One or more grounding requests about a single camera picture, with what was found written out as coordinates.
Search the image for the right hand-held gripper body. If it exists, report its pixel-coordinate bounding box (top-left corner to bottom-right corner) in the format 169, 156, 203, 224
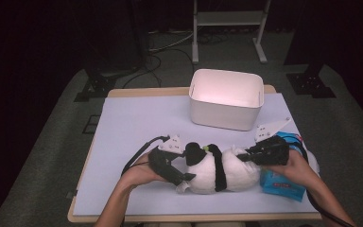
254, 116, 292, 166

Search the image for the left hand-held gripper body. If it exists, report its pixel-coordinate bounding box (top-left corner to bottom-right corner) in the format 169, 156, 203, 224
148, 134, 183, 179

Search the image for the white wet wipe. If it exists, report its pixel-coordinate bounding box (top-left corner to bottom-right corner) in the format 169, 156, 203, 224
231, 145, 263, 178

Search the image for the panda plush toy with bamboo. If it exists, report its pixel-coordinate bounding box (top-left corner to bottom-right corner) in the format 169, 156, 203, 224
175, 141, 263, 196

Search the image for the blue wet wipes packet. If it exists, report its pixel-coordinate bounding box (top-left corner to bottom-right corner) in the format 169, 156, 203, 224
259, 131, 306, 202

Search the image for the white plastic storage box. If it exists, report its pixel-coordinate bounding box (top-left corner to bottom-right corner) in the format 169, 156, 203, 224
188, 68, 265, 131

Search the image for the person's left hand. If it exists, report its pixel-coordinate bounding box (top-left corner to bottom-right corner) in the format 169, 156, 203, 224
121, 153, 166, 190

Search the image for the person's right hand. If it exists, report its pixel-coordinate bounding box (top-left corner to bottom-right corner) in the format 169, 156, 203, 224
266, 149, 318, 193

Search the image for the black stand base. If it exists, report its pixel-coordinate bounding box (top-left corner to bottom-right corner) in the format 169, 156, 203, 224
285, 62, 337, 99
74, 67, 117, 103

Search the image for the white metal stand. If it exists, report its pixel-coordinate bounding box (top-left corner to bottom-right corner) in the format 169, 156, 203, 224
191, 0, 272, 65

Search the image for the left hand-held gripper black cable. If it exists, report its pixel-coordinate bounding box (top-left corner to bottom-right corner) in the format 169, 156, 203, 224
121, 135, 171, 176

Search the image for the hand-held gripper black cable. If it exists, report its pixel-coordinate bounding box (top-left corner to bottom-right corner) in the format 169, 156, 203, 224
121, 135, 171, 176
283, 133, 355, 227

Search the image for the right hand-held gripper black cable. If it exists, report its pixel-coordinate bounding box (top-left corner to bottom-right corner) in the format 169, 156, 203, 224
283, 133, 355, 227

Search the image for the black floor cable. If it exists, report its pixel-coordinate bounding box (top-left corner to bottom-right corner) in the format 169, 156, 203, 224
122, 48, 195, 89

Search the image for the grey floor cable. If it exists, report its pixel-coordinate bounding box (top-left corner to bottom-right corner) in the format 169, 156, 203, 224
147, 29, 199, 53

